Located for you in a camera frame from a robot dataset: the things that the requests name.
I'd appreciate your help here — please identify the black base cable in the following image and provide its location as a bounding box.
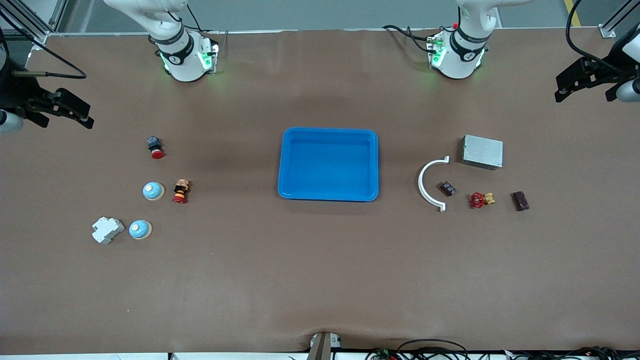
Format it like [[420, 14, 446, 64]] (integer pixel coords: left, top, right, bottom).
[[382, 23, 442, 54], [172, 4, 229, 51]]

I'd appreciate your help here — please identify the blue bell with cream button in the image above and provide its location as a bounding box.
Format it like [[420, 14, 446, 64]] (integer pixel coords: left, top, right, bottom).
[[128, 219, 153, 241], [142, 181, 165, 202]]

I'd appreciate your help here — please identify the white circuit breaker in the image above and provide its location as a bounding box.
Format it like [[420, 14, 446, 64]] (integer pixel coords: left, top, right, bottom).
[[91, 215, 126, 245]]

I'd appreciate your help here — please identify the black right base cable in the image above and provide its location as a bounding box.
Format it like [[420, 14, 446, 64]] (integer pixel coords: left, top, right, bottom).
[[172, 4, 229, 51]]

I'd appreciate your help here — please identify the white curved plastic bracket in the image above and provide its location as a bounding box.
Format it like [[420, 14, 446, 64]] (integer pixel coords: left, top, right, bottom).
[[417, 155, 451, 213]]

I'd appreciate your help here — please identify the red pushbutton with black body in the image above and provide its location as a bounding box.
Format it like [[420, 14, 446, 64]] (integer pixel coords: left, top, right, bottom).
[[146, 135, 165, 160]]

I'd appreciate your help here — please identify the aluminium frame profile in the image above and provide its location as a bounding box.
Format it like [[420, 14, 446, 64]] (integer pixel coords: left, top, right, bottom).
[[599, 0, 640, 39], [0, 0, 69, 45]]

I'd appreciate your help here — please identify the blue plastic tray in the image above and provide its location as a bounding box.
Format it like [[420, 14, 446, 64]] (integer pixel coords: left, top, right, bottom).
[[277, 127, 380, 203]]

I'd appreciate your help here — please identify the black left base cable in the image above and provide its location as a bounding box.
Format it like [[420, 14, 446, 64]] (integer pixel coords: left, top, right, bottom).
[[382, 23, 442, 54]]

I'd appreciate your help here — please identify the red emergency stop orange body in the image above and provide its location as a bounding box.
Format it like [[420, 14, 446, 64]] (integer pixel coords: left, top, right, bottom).
[[172, 178, 191, 204]]

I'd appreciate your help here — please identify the black cable bundle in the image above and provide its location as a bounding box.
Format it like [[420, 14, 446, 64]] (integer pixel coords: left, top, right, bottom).
[[366, 338, 640, 360]]

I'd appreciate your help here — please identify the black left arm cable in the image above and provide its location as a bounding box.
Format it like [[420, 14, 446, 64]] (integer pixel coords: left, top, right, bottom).
[[565, 0, 640, 68]]

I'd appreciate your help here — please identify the red handled brass valve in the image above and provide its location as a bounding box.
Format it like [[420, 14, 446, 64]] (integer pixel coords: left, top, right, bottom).
[[469, 192, 496, 210]]

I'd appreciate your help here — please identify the grey metal box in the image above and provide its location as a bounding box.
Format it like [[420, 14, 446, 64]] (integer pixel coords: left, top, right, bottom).
[[461, 134, 504, 171]]

